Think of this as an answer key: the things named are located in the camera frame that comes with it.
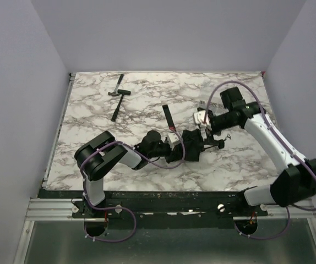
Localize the black folding umbrella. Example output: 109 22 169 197
162 104 230 163

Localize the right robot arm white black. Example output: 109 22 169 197
193 87 316 207

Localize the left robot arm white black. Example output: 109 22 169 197
74 128 187 210

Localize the black claw hammer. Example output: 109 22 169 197
107 73 132 122

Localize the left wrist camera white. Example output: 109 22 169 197
167 133 181 148

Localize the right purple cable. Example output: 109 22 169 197
205 81 316 240

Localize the purple cable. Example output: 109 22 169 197
79 129 186 243
205 81 316 240

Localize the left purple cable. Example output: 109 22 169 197
79 129 186 243

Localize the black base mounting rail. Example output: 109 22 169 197
38 190 268 229

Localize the aluminium frame rail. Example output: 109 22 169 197
14 197 316 263

